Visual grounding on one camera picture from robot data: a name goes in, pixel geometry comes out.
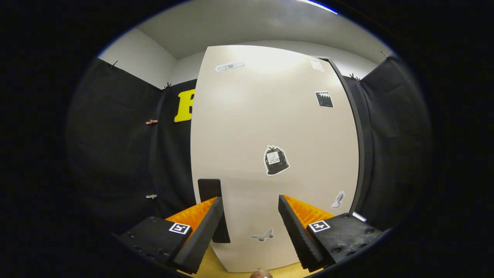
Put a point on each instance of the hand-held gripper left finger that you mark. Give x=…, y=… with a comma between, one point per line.
x=202, y=235

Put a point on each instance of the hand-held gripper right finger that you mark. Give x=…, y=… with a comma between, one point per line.
x=297, y=235

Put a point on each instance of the lavender cover book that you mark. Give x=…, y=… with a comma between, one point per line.
x=359, y=216

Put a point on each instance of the black backdrop cloth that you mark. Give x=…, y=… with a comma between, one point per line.
x=112, y=154

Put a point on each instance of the ceiling light strip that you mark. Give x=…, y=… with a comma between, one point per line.
x=318, y=5

